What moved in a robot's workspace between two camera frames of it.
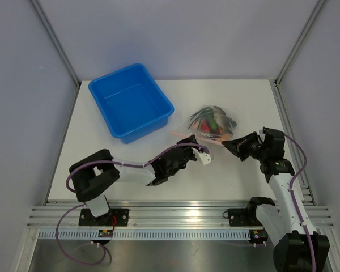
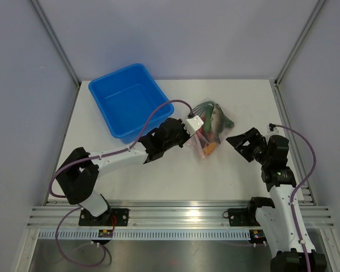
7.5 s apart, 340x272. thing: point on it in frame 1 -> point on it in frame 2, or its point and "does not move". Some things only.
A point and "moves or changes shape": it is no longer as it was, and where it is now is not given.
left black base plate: x=115 y=217 does not move
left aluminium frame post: x=55 y=39 does not move
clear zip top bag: x=212 y=122 moves or changes shape
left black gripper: x=190 y=139 -> x=186 y=135
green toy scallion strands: x=197 y=117 -> x=210 y=102
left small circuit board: x=103 y=233 does not move
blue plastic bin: x=131 y=103 does not move
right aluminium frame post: x=298 y=41 does not move
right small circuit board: x=258 y=235 does not move
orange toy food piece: x=225 y=136 -> x=208 y=149
